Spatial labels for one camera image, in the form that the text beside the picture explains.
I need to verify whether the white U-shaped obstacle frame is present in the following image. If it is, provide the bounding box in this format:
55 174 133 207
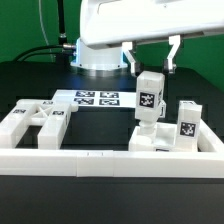
0 109 224 178

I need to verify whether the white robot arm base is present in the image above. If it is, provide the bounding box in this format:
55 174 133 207
70 38 128 76

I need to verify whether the black hose with connector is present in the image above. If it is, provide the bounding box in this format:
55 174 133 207
57 0 68 46

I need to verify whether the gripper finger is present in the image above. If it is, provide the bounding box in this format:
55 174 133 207
163 35 181 74
122 42 141 76

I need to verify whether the white chair back frame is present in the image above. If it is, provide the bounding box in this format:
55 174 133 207
10 99 79 150

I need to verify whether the black cable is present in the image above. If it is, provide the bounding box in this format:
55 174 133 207
13 45 78 63

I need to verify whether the white tagged nut cube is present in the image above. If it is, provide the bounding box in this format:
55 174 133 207
179 100 197 106
159 100 166 118

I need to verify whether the white chair seat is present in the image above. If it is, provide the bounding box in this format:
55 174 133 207
128 122 182 152

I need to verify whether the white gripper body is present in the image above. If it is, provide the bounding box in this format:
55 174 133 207
80 0 224 49

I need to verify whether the flat white tag plate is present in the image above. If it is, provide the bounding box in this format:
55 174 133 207
52 90 136 108

